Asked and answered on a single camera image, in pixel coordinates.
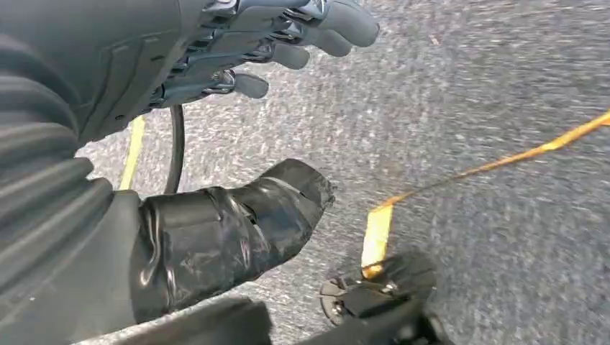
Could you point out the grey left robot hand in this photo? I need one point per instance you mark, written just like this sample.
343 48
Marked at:
143 47

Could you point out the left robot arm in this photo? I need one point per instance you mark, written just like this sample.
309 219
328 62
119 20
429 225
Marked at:
38 166

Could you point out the yellow floor tape square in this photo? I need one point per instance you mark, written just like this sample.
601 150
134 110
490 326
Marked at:
376 233

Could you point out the black robot foot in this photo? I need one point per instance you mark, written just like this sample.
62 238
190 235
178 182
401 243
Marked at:
376 295

